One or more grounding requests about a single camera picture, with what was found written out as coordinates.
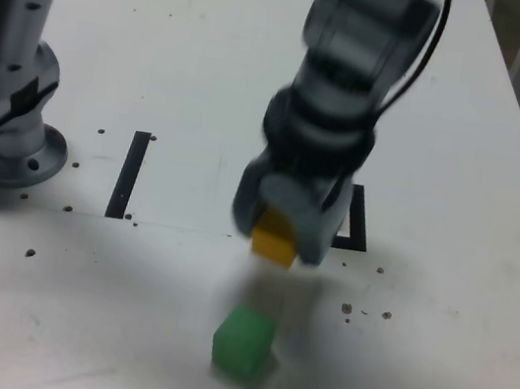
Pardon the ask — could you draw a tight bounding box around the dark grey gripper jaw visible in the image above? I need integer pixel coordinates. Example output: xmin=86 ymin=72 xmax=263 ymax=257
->
xmin=227 ymin=155 xmax=275 ymax=241

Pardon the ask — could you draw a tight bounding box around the grey gripper jaw round hinge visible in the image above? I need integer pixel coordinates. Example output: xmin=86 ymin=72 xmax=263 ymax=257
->
xmin=247 ymin=168 xmax=356 ymax=273

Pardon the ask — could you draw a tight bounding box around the yellow cube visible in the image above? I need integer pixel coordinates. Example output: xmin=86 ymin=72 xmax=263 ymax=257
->
xmin=246 ymin=207 xmax=306 ymax=271

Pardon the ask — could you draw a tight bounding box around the green cube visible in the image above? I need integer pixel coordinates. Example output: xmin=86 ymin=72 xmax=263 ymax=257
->
xmin=205 ymin=299 xmax=283 ymax=389

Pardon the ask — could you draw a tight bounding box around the black tape square outline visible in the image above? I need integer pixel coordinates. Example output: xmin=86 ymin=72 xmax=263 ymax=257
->
xmin=329 ymin=181 xmax=378 ymax=255

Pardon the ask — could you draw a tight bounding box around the black tape strip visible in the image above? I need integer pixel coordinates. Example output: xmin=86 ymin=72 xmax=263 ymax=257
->
xmin=103 ymin=127 xmax=153 ymax=224

